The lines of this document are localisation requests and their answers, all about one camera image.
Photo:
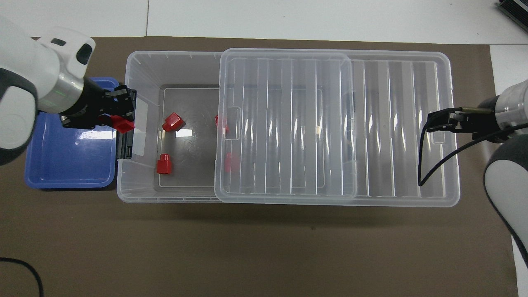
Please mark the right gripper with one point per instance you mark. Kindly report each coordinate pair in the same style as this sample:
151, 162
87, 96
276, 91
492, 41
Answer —
484, 123

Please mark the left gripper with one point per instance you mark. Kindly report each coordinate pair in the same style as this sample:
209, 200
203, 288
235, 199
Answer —
84, 107

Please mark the red block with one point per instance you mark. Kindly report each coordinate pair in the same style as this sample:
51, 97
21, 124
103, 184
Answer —
164, 164
123, 124
173, 122
231, 162
221, 123

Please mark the clear plastic lid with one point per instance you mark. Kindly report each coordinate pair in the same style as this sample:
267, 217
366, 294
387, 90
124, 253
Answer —
392, 123

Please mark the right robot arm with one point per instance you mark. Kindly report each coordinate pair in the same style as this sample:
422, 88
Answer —
505, 181

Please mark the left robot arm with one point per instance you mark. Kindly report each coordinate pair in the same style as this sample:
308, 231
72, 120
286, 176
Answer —
24, 62

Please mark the clear plastic box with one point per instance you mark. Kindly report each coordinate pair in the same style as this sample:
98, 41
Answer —
140, 181

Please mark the blue plastic tray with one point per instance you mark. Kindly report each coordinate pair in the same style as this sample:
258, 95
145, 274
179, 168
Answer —
66, 156

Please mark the black stand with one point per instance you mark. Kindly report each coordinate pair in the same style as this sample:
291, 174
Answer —
515, 9

